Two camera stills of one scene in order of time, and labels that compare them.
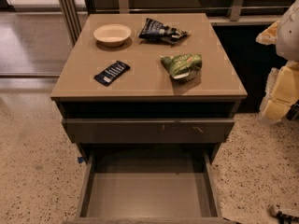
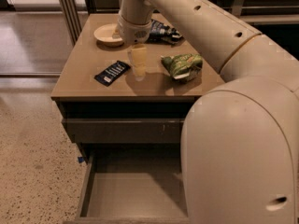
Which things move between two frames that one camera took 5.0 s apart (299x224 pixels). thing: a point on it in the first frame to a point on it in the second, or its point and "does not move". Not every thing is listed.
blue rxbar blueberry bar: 111,73 does not move
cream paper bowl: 112,35 does not move
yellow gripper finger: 269,35 to 135,31
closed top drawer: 149,131 does not move
